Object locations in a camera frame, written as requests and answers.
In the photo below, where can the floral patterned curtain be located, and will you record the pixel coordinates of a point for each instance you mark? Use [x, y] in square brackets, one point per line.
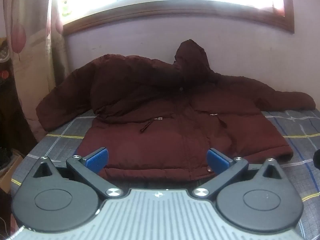
[32, 55]

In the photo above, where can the small red object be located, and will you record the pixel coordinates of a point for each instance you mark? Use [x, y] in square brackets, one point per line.
[3, 74]

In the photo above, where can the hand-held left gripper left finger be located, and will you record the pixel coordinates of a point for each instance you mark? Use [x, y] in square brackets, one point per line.
[98, 158]

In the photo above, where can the dark maroon hooded puffer jacket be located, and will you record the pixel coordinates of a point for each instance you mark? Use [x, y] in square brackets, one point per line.
[160, 130]

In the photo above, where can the dark wooden furniture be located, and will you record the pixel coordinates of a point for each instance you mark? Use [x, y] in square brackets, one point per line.
[12, 120]

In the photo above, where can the wooden window frame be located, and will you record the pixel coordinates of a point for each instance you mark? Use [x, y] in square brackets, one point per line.
[175, 13]

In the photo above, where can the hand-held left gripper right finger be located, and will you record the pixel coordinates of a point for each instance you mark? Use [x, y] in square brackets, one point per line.
[215, 159]

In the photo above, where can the cardboard box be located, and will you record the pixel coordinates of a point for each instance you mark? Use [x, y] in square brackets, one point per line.
[8, 172]

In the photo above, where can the grey plaid bed sheet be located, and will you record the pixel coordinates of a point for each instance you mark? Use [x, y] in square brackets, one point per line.
[295, 130]

